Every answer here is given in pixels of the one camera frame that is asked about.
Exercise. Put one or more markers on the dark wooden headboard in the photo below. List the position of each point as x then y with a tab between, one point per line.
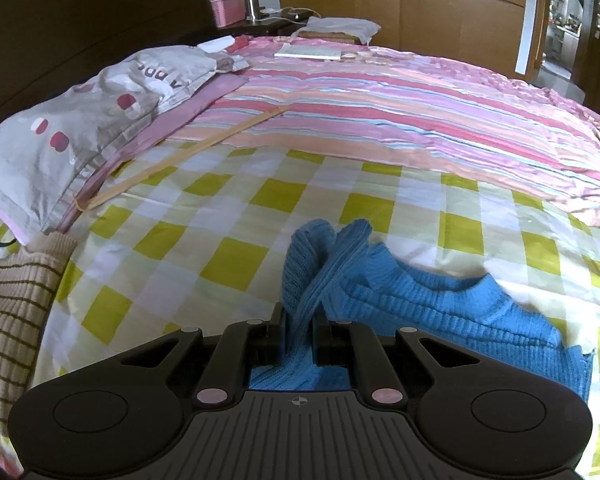
47	46

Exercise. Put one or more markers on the yellow white checkered bedsheet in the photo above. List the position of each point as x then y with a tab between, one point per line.
203	244

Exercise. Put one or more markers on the blue striped knit sweater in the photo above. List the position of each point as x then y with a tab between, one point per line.
350	278

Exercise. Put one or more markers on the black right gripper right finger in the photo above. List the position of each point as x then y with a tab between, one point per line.
355	347

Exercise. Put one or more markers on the beige brown striped knit garment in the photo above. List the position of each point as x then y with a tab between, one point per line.
29	279

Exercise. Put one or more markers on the pink striped quilt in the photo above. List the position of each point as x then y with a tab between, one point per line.
401	108

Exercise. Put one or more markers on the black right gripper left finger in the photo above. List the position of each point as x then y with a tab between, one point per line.
230	358

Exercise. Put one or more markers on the silver metal thermos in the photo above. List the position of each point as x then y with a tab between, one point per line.
253	12

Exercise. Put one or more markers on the wooden wardrobe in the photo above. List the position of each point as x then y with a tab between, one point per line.
482	32

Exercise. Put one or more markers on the white book on bed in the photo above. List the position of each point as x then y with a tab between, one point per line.
309	52

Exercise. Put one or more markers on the grey pillow with pink dots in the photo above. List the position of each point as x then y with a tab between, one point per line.
55	155

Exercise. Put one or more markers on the long wooden stick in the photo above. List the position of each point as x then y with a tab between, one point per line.
175	159

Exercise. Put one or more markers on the pink storage box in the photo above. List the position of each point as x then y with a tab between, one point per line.
228	12

